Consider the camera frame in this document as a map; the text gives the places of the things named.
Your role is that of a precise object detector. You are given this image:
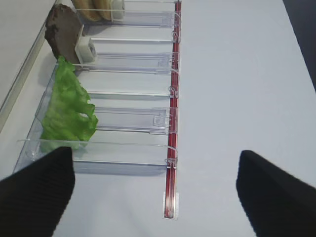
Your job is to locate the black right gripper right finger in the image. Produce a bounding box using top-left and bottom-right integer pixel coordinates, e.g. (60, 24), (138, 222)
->
(236, 150), (316, 237)

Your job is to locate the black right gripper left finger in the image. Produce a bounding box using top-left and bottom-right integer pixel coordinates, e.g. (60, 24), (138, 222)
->
(0, 147), (75, 237)

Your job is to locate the burger bun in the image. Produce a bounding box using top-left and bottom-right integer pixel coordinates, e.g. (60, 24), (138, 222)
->
(93, 0), (111, 20)

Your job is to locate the green lettuce leaf in rack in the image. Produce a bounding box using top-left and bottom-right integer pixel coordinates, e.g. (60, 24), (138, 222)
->
(40, 56), (98, 152)

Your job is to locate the brown meat patty in rack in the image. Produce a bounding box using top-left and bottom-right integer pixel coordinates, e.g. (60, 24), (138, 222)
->
(44, 4), (82, 64)

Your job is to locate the clear right acrylic rack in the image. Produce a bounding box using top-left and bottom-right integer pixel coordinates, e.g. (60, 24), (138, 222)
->
(14, 0), (175, 175)

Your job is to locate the white pusher block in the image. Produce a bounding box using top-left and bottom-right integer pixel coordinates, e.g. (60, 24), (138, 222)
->
(75, 25), (97, 65)
(110, 0), (125, 21)

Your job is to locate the bun half in right rack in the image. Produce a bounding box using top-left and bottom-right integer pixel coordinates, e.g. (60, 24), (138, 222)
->
(72, 0), (101, 22)

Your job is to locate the white pusher block upper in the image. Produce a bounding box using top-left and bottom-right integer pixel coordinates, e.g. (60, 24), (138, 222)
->
(110, 0), (125, 21)

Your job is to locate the red rack rail strip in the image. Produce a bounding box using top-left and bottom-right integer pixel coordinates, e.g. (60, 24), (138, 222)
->
(164, 0), (181, 219)

